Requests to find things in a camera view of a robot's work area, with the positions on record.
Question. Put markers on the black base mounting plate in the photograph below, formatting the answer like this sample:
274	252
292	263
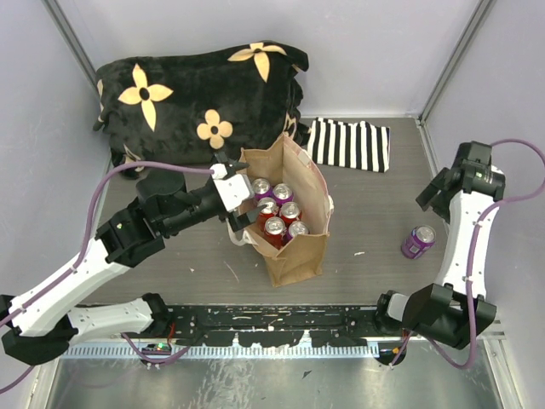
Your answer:
272	325

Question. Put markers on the red Coke can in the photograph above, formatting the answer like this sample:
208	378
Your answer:
268	209
290	212
274	229

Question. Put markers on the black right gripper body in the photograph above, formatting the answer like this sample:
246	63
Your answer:
438	202

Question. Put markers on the black white striped cloth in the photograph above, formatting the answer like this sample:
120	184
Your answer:
357	146

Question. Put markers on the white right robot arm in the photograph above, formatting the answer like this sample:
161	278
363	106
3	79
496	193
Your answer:
453	309

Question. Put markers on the black floral plush blanket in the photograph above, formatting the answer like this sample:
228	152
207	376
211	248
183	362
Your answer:
182	109

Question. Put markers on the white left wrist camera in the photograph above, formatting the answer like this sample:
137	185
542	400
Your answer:
233	190

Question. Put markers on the purple Fanta can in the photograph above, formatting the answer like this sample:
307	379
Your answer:
294	229
262	188
282	193
419	240

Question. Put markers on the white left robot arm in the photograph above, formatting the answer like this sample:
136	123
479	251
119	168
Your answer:
44	322

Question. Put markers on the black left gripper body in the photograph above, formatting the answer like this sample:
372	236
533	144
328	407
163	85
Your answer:
203	206

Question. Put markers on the brown burlap canvas bag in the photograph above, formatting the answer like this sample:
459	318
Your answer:
300	259

